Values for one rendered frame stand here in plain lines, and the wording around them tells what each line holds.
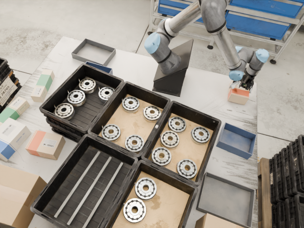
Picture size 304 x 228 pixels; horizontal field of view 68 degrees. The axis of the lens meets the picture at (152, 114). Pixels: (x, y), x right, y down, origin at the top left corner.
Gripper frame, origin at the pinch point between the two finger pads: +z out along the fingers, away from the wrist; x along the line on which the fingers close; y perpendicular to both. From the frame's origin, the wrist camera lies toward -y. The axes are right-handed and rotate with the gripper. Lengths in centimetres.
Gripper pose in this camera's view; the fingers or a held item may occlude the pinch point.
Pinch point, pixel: (239, 89)
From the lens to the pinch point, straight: 170.5
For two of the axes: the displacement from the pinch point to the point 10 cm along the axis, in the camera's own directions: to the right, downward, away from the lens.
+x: 9.6, 2.5, -0.8
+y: -2.6, 7.9, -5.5
